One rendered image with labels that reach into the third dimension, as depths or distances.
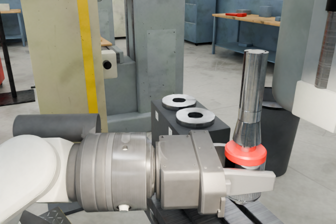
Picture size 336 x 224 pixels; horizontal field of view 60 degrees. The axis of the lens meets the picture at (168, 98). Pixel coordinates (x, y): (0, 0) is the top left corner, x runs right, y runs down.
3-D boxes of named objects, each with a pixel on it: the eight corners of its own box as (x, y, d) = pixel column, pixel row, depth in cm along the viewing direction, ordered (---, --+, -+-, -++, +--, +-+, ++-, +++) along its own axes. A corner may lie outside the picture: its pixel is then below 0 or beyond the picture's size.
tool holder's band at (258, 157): (232, 167, 31) (233, 159, 31) (219, 146, 36) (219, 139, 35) (273, 164, 32) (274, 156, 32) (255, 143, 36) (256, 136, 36)
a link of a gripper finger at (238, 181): (270, 190, 33) (216, 192, 33) (274, 166, 32) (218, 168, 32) (276, 200, 32) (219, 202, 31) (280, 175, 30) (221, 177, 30)
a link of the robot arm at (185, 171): (230, 165, 27) (99, 169, 26) (222, 244, 30) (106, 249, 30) (206, 111, 39) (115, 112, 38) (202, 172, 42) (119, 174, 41)
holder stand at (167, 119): (179, 208, 67) (180, 130, 60) (151, 158, 86) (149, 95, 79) (225, 196, 71) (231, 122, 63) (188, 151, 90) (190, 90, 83)
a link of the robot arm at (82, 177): (104, 212, 28) (-18, 216, 27) (117, 210, 38) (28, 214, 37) (109, 101, 32) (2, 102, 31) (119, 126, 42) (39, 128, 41)
